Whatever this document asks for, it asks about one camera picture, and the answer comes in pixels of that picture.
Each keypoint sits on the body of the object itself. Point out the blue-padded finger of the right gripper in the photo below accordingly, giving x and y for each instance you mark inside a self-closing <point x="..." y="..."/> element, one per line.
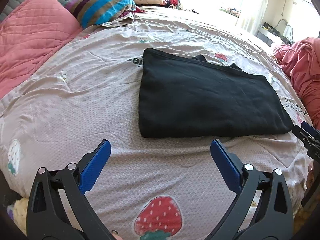
<point x="307" y="134"/>

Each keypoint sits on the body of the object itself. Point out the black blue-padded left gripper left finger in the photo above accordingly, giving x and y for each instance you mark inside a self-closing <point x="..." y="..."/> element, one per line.
<point x="58" y="207"/>

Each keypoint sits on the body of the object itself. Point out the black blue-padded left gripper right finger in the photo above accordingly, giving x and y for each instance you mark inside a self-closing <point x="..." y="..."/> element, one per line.
<point x="262" y="207"/>

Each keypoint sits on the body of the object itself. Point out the black sweatshirt with orange patches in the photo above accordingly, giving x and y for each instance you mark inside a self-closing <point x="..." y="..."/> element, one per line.
<point x="183" y="97"/>

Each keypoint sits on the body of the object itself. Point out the person's hand on gripper handle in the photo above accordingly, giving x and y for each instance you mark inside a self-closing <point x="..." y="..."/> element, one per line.
<point x="310" y="178"/>

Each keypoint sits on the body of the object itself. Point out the beige fluffy rug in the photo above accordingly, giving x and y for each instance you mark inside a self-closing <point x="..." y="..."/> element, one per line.
<point x="20" y="214"/>

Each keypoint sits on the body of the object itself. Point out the crumpled pink blanket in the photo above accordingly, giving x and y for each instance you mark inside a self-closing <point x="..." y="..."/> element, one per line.
<point x="300" y="62"/>

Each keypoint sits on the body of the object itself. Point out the pinkish-grey printed bed sheet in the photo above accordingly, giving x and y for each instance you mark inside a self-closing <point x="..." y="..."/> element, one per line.
<point x="88" y="91"/>

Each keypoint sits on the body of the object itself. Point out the white side table with items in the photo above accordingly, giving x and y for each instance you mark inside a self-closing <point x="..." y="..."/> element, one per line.
<point x="282" y="33"/>

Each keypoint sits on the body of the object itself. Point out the pink quilted pillow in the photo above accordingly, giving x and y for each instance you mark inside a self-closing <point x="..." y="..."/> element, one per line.
<point x="30" y="35"/>

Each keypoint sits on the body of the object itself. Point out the striped colourful pillow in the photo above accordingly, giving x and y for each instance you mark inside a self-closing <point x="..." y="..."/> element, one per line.
<point x="92" y="12"/>

